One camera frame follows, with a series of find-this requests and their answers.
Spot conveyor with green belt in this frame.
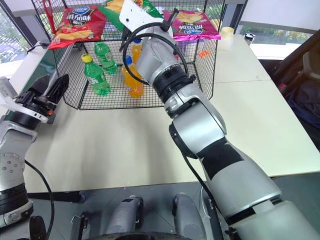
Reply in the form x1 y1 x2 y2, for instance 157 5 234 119
0 41 61 125

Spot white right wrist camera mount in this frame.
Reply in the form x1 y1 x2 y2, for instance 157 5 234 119
119 0 165 33

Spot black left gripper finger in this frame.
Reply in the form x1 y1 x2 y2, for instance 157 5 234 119
32 74 51 97
44 73 70 105

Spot black office chair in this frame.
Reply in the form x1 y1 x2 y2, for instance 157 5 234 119
273 32 320 153

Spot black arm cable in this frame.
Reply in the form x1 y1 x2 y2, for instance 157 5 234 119
24 159 55 240
121 8 227 221

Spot black lidded cup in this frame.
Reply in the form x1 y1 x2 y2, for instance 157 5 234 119
243 32 255 46

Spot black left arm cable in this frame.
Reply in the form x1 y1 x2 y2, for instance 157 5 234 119
24 159 55 240

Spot thin white cable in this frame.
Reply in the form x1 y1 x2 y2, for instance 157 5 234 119
199 186 214 222

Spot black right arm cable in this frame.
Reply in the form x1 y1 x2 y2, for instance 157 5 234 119
121 8 227 221

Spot cream cylindrical cup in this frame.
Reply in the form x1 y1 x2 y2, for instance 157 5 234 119
220 26 235 51

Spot green soda bottle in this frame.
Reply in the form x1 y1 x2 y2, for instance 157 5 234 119
93 41 119 75

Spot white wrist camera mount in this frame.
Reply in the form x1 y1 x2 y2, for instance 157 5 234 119
119 0 165 33
0 76 49 123

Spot red strap loop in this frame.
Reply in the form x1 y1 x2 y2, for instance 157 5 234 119
44 0 58 35

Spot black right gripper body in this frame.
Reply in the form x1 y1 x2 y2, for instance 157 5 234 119
119 26 132 52

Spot magenta chips bag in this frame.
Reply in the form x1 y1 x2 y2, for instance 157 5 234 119
163 9 222 41

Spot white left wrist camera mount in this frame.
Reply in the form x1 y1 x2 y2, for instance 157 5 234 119
0 76 49 123

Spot orange soda bottle blue cap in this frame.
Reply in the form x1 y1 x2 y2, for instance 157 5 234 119
130 38 144 65
121 56 145 99

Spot red chips bag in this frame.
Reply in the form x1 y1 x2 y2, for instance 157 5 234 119
48 7 108 50

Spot green chips bag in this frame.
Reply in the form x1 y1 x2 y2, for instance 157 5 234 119
96 0 164 33

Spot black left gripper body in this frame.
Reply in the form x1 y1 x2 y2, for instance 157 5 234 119
14 90 56 116

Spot black wire rack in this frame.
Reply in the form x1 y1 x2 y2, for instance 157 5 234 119
57 0 226 111

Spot dark blue garment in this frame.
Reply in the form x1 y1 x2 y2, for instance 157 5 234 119
286 81 320 137

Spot black rounded knob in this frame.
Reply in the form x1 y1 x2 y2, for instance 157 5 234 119
28 215 48 240

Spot green bottle yellow cap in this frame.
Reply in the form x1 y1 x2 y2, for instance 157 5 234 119
81 53 112 97

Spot grey rounded robot leg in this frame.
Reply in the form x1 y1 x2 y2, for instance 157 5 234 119
106 195 145 237
171 193 209 237

